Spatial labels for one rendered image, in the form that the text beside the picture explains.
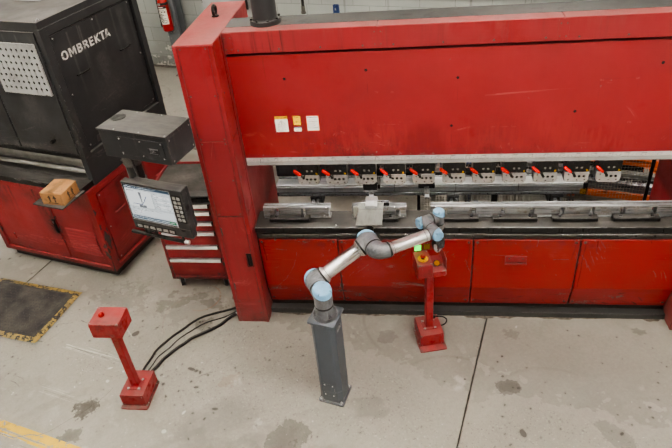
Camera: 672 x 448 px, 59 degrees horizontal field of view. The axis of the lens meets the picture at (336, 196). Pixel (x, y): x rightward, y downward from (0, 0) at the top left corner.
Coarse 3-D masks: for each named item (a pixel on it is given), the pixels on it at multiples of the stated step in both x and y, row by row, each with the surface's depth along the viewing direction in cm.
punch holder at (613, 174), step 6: (600, 162) 387; (606, 162) 387; (612, 162) 386; (618, 162) 386; (594, 168) 398; (606, 168) 389; (612, 168) 389; (618, 168) 388; (594, 174) 398; (600, 174) 392; (612, 174) 391; (618, 174) 391; (600, 180) 394; (606, 180) 394; (612, 180) 394
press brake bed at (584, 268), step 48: (288, 240) 439; (336, 240) 434; (384, 240) 429; (432, 240) 425; (480, 240) 420; (528, 240) 416; (576, 240) 411; (624, 240) 407; (288, 288) 469; (336, 288) 463; (384, 288) 457; (480, 288) 446; (528, 288) 441; (576, 288) 436; (624, 288) 431
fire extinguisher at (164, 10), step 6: (156, 0) 848; (162, 0) 842; (168, 0) 853; (162, 6) 844; (168, 6) 852; (162, 12) 849; (168, 12) 853; (162, 18) 854; (168, 18) 856; (162, 24) 862; (168, 24) 860; (168, 30) 864
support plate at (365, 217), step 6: (360, 204) 427; (378, 204) 425; (360, 210) 421; (366, 210) 420; (372, 210) 420; (378, 210) 419; (360, 216) 415; (366, 216) 414; (372, 216) 414; (378, 216) 413; (360, 222) 409; (366, 222) 409; (372, 222) 408; (378, 222) 408
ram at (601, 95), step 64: (256, 64) 374; (320, 64) 369; (384, 64) 365; (448, 64) 361; (512, 64) 356; (576, 64) 352; (640, 64) 348; (256, 128) 400; (320, 128) 395; (384, 128) 390; (448, 128) 385; (512, 128) 380; (576, 128) 376; (640, 128) 371
